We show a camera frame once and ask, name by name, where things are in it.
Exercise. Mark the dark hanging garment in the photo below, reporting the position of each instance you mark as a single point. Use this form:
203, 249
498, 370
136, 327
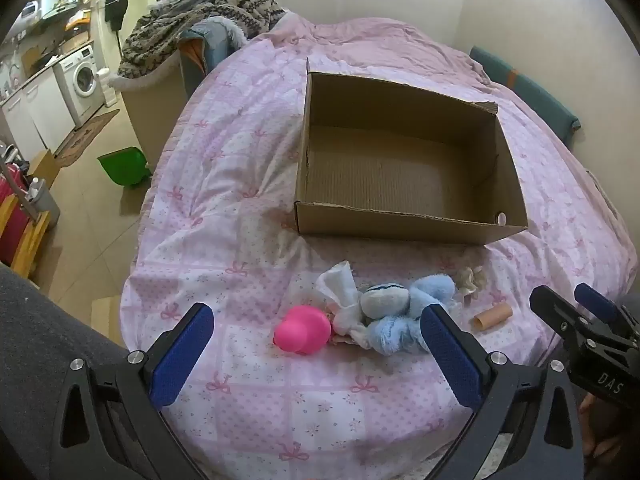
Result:
116, 5

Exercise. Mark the yellow wooden chair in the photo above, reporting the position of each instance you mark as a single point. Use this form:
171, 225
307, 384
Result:
32, 240

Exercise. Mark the person's right hand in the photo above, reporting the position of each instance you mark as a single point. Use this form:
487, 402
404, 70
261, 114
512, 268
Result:
595, 430

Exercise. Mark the pink toy ball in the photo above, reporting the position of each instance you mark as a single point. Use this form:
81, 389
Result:
302, 330

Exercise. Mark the brown door mat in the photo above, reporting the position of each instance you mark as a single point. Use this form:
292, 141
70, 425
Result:
85, 137

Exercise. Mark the teal headboard cushion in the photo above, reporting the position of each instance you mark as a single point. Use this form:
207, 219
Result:
530, 90

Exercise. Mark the white washing machine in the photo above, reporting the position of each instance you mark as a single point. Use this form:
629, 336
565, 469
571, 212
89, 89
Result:
82, 80

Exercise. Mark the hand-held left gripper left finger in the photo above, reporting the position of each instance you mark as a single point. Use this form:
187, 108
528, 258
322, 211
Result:
182, 355

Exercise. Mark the person's left leg grey trousers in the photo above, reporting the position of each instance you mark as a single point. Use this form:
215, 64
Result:
40, 350

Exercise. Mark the blue fur trimmed jacket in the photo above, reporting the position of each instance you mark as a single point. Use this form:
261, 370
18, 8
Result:
215, 42

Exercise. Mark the white cloth sock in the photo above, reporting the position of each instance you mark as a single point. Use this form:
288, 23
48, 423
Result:
340, 290

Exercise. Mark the beige lace scrunchie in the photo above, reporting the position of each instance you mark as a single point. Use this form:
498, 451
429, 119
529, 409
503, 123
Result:
470, 280

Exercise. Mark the grey plastic container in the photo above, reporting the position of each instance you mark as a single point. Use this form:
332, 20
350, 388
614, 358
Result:
45, 202

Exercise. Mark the small cardboard floor box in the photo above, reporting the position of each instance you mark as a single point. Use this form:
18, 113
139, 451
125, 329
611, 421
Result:
45, 167

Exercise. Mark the pink bow print blanket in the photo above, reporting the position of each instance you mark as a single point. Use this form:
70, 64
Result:
240, 160

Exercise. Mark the brown cardboard box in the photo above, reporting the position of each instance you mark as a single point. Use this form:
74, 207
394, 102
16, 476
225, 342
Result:
400, 110

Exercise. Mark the beige cardboard tube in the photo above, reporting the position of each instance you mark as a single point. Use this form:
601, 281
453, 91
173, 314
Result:
492, 317

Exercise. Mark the red suitcase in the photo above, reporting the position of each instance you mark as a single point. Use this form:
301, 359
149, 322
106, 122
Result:
10, 210

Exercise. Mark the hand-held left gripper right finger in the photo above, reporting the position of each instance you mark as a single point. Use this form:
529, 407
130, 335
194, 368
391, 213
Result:
450, 355

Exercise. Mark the light blue fluffy sock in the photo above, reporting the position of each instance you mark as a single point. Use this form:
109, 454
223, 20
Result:
400, 332

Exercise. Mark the green plastic bin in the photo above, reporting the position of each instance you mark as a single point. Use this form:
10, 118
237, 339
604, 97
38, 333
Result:
122, 165

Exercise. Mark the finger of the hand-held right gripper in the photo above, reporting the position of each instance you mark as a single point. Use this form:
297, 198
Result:
555, 310
595, 302

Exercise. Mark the patterned knit coat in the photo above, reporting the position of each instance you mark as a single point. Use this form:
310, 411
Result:
200, 10

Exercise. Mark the beige armchair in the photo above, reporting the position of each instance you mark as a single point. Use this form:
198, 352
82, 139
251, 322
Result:
150, 110

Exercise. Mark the white kitchen cabinet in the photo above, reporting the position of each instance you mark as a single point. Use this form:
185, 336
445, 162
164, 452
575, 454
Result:
30, 110

